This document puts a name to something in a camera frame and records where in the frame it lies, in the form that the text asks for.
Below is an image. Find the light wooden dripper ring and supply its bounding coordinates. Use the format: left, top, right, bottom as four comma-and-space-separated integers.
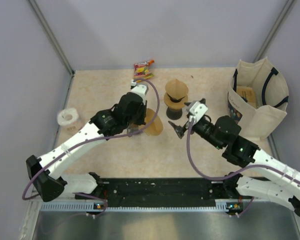
163, 93, 190, 110

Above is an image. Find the blue glass dripper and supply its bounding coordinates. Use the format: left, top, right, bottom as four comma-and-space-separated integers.
168, 95, 184, 103

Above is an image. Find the brown paper coffee filter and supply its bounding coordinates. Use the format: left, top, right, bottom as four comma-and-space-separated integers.
165, 79, 189, 100

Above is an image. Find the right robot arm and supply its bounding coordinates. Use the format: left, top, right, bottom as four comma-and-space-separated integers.
169, 99, 300, 217

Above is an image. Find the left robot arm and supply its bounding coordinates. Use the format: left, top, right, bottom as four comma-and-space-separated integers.
26, 89, 147, 202

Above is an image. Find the black tumbler with red lid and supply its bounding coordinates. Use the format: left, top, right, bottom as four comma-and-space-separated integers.
166, 107, 183, 120

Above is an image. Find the grey glass pitcher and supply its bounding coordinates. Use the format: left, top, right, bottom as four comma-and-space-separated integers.
126, 125, 140, 138

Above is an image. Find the colourful snack packet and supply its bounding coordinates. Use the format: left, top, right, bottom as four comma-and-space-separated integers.
133, 59, 155, 81

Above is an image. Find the brown box in bag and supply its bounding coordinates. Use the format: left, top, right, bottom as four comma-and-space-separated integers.
236, 86, 257, 109

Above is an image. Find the cream canvas tote bag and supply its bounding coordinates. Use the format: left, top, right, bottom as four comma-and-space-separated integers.
227, 58, 289, 140

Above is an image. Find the white toilet paper roll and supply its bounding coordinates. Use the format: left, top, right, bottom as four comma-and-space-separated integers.
56, 107, 84, 135

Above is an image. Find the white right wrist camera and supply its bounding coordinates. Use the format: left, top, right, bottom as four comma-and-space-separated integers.
184, 100, 208, 124

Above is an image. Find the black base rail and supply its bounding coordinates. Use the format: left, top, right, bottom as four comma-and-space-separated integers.
91, 177, 240, 208

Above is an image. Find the grey slotted cable duct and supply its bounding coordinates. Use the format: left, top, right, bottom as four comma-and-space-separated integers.
40, 201, 107, 212

